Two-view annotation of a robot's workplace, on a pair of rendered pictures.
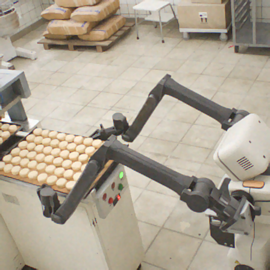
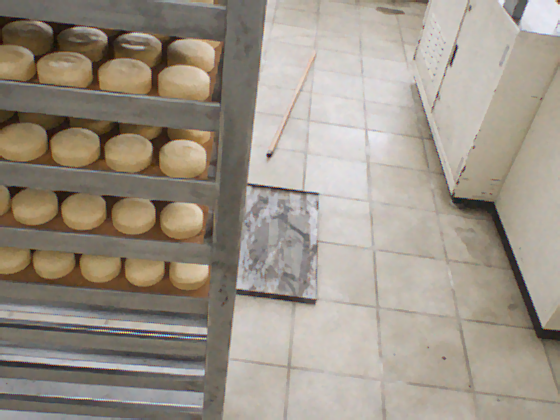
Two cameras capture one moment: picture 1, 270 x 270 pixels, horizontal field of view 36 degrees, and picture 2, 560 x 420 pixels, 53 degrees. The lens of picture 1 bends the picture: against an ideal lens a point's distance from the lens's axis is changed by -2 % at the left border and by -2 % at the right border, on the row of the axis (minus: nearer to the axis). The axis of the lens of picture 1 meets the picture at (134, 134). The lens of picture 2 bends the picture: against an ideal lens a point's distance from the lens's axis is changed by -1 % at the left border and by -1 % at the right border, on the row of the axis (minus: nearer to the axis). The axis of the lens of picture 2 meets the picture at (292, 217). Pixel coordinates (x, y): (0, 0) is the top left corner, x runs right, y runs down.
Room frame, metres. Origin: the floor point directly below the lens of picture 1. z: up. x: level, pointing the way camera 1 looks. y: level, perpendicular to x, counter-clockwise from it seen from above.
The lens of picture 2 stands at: (-0.13, -0.16, 1.51)
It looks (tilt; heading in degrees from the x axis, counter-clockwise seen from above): 41 degrees down; 50
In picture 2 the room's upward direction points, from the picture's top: 10 degrees clockwise
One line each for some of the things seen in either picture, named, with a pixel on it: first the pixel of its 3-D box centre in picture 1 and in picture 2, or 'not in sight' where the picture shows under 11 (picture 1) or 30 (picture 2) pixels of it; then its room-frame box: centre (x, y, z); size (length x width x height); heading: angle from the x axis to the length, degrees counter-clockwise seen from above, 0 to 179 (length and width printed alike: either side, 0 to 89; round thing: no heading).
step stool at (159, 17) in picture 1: (156, 18); not in sight; (5.37, -0.60, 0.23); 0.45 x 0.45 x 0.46; 45
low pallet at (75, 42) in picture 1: (87, 35); not in sight; (5.75, 0.37, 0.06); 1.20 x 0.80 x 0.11; 56
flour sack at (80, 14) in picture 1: (96, 8); not in sight; (5.58, 0.15, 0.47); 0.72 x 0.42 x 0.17; 149
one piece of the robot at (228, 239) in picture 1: (234, 204); not in sight; (1.20, -0.34, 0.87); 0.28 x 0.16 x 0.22; 145
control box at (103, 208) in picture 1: (111, 191); not in sight; (1.54, 0.16, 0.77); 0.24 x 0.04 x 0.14; 146
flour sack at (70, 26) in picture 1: (73, 23); not in sight; (5.58, 0.50, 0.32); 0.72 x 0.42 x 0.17; 58
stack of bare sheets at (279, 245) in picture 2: not in sight; (266, 236); (0.82, 1.13, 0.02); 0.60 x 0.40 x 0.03; 54
